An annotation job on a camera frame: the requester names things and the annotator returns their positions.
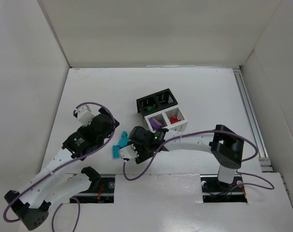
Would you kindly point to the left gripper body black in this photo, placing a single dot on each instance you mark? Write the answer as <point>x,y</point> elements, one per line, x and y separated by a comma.
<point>107,120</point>

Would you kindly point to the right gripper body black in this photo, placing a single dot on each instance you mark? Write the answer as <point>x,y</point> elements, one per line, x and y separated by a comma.
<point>136,133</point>

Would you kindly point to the purple orange patterned lego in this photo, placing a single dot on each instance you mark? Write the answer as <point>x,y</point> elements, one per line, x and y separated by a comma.
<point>155,124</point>

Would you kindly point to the red oval lego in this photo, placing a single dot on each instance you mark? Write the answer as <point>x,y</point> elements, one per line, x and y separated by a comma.
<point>174,120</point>

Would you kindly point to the green square lego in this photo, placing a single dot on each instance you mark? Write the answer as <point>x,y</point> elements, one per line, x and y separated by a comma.
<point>150,108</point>

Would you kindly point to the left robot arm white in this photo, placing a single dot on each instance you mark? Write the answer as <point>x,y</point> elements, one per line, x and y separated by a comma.
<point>33,203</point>

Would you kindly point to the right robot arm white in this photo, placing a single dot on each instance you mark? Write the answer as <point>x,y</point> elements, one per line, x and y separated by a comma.
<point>222,143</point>

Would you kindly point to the small teal lego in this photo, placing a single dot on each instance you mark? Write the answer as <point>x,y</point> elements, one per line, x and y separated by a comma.
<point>124,134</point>

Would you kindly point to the teal rounded lego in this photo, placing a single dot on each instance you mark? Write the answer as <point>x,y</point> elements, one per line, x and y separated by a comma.
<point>123,142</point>

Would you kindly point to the teal flat lego plate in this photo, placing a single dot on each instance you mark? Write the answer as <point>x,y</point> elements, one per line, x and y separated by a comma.
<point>115,152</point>

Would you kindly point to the white double bin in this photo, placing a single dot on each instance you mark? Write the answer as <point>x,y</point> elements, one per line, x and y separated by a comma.
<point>164,115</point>

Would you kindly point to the black double bin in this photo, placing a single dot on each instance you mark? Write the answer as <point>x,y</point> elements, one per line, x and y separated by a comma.
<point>160,100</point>

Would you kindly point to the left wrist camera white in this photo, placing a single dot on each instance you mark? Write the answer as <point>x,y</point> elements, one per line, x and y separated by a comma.
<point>83,114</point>

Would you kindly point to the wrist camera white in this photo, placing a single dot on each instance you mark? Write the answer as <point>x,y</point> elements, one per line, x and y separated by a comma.
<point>83,114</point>
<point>128,153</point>

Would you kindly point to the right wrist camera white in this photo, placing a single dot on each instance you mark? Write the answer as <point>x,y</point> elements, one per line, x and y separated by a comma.
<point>128,153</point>

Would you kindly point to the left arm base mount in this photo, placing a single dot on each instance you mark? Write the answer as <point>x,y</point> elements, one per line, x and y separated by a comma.
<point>101,189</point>

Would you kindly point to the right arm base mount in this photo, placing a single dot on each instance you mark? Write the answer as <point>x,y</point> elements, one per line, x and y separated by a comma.
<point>215,191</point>

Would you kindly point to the aluminium rail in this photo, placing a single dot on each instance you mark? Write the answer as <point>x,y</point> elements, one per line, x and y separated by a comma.
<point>263,157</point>

